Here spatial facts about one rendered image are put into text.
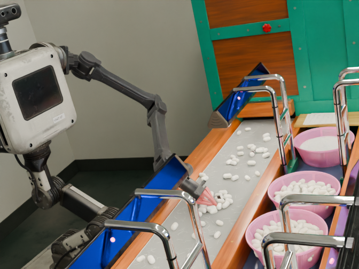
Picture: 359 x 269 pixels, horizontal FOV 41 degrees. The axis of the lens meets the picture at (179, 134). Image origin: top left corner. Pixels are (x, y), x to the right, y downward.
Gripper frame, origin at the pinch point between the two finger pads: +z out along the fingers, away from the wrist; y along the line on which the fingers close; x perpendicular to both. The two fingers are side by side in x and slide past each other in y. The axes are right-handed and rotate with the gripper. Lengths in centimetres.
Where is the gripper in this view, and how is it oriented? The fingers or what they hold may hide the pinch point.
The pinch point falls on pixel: (214, 204)
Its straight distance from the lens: 187.5
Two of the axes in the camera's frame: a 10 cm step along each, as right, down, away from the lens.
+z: 8.1, 5.8, -1.1
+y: 4.1, -4.1, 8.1
